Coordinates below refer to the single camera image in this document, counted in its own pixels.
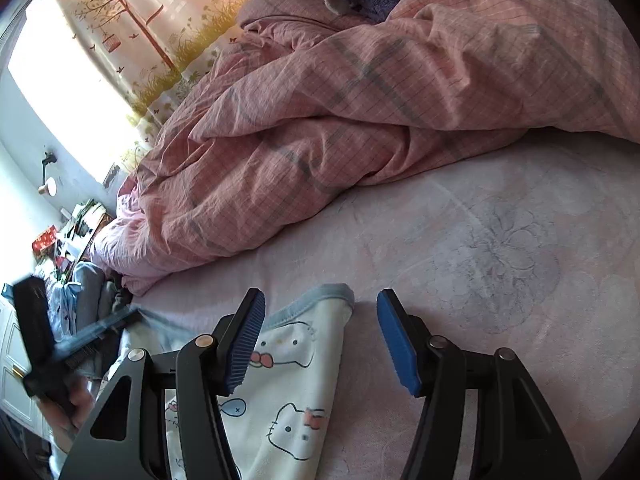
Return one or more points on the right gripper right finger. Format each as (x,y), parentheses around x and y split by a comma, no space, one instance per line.
(516,433)

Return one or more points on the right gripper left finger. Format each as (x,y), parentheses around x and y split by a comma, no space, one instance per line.
(124,436)

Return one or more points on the white cartoon cat print pants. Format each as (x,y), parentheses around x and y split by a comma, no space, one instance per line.
(276,420)

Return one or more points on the white drawer cabinet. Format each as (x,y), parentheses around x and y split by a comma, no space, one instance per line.
(14,365)

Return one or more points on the stack of folded grey clothes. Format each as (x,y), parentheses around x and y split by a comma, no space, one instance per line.
(88,297)

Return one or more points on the red gift bag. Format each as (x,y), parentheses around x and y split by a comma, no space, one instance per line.
(44,242)

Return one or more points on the carved wooden desk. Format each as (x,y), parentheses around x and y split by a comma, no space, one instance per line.
(78,233)

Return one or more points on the pink bed sheet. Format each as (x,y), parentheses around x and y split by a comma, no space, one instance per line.
(534,247)

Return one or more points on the tree print curtain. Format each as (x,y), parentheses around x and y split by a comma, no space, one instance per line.
(152,51)

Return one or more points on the pink plaid duvet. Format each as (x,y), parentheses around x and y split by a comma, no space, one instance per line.
(306,104)

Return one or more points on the pink wall lamp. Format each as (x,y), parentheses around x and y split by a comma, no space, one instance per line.
(48,184)

